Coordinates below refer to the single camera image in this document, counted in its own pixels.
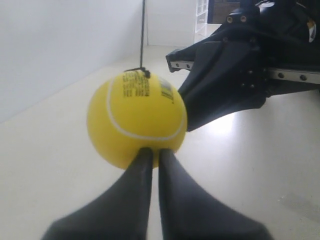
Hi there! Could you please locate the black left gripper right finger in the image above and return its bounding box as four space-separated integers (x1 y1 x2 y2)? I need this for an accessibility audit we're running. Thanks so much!
158 149 273 240

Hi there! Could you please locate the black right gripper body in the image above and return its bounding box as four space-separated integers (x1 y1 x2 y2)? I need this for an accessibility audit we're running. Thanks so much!
166 0 320 97

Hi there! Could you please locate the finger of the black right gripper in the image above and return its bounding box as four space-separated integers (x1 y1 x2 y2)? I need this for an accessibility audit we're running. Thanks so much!
177 41 267 132

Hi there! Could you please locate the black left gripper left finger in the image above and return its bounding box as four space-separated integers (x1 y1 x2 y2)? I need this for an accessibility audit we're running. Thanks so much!
42 148 153 240

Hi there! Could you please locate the yellow tennis ball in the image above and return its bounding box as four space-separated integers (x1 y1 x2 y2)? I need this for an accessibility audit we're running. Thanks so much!
86 70 188 169

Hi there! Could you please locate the black hanging string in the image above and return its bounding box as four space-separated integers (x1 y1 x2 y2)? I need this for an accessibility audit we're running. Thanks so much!
139 0 148 70

